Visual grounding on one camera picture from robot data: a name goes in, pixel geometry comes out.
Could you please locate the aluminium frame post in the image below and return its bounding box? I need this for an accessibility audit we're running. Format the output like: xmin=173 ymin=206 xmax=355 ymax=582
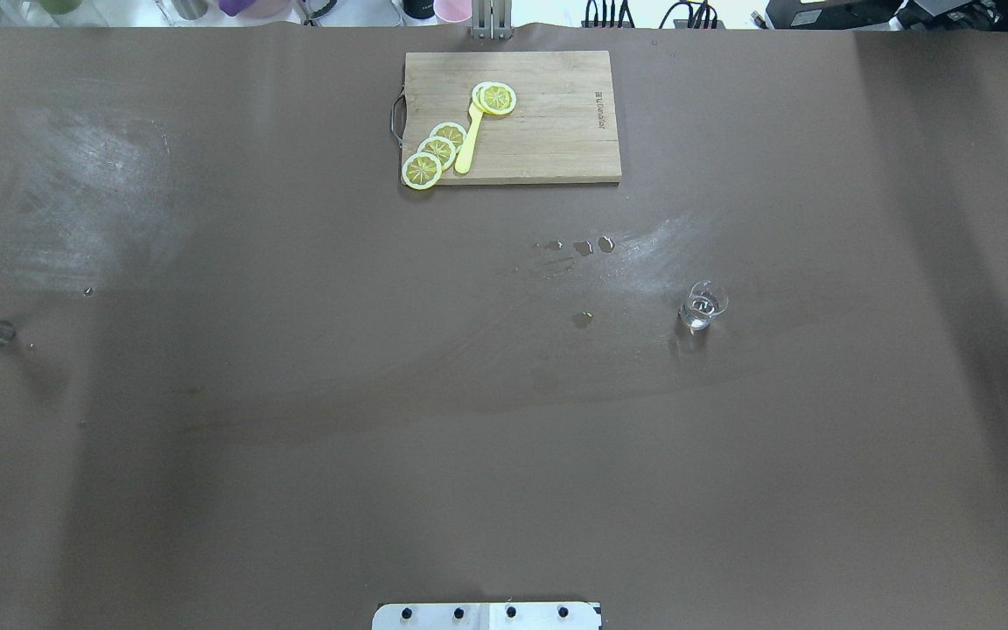
xmin=471 ymin=0 xmax=515 ymax=40

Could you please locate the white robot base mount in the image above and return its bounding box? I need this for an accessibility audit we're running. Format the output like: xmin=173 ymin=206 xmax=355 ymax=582
xmin=371 ymin=601 xmax=605 ymax=629

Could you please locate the middle lemon slice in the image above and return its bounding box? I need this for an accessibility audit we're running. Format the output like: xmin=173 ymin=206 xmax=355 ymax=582
xmin=417 ymin=135 xmax=460 ymax=171

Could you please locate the top lemon slice on knife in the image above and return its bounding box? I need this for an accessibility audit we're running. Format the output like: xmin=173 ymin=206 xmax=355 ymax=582
xmin=475 ymin=82 xmax=519 ymax=116

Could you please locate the lemon slice at board corner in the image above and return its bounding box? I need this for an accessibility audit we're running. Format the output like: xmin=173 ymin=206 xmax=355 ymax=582
xmin=401 ymin=151 xmax=445 ymax=191

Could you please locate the wooden cutting board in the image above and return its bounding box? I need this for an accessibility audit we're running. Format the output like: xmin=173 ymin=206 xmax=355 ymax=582
xmin=402 ymin=51 xmax=621 ymax=185

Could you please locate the pink cup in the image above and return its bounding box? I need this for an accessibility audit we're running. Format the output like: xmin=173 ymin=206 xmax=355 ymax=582
xmin=433 ymin=0 xmax=473 ymax=24

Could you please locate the lower lemon slice under knife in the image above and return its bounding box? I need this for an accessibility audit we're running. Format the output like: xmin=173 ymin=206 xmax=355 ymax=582
xmin=471 ymin=82 xmax=491 ymax=113

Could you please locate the yellow plastic knife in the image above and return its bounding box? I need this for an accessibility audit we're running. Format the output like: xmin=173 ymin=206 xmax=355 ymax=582
xmin=453 ymin=97 xmax=485 ymax=175

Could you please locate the clear glass measuring cup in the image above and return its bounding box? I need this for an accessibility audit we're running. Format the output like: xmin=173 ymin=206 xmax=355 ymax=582
xmin=677 ymin=280 xmax=731 ymax=332

